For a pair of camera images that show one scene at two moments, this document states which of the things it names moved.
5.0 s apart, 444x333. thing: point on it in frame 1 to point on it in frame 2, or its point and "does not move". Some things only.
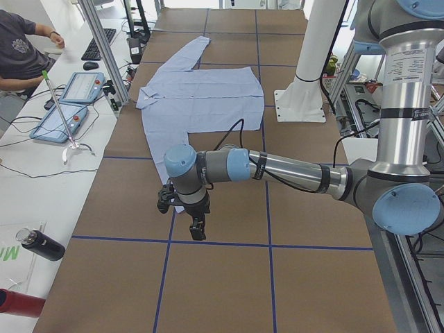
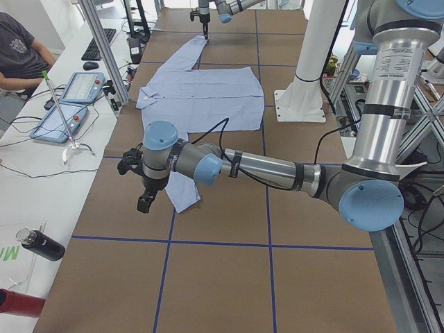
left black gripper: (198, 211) to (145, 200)
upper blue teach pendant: (83, 87) does not move
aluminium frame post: (114, 74) does not move
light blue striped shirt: (184, 98) does not move
